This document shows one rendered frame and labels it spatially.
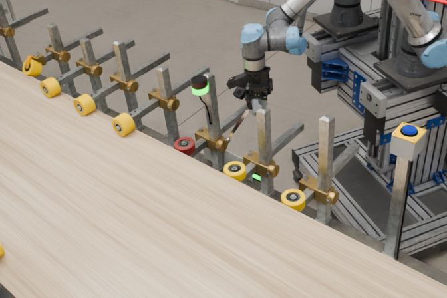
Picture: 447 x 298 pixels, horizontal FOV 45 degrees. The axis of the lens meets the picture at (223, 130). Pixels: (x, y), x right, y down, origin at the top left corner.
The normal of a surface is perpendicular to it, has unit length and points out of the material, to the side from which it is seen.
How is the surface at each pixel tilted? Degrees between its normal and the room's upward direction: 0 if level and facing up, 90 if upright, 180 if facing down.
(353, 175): 0
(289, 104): 0
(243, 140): 0
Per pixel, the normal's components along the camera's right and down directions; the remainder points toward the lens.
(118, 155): -0.08, -0.80
